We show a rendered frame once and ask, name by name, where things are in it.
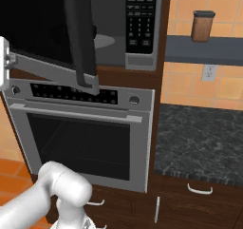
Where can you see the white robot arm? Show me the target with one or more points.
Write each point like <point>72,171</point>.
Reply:
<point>47,191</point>

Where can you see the dark wood cupboard door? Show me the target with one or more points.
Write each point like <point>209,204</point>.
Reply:
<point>199,215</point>

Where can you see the silver oven knob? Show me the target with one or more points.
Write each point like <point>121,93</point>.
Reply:
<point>134,99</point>
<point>15,89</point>

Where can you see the black glass microwave door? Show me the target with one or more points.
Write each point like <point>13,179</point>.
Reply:
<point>34,20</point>

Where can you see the stainless steel oven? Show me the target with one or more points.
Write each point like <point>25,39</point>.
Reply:
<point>139,137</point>

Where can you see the oven door with glass window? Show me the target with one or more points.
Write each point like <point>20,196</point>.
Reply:
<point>79,144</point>

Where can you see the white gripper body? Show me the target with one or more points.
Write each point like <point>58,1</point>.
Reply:
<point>2,65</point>

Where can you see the dark grey wall shelf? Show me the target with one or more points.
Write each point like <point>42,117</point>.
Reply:
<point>202,50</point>

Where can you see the dark wood drawer front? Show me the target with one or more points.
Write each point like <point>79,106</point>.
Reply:
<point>126,204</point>
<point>228,193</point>

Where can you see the dark wood appliance cabinet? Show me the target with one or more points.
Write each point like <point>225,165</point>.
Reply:
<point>164,17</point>

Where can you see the white wall socket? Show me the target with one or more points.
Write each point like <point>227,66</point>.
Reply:
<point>209,72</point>

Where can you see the grey microwave turntable plate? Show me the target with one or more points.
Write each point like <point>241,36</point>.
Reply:
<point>104,41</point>

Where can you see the black and silver microwave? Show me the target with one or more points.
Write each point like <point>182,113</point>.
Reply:
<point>140,23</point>

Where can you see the brown jar with black lid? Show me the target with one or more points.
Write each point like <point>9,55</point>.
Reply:
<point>201,26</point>

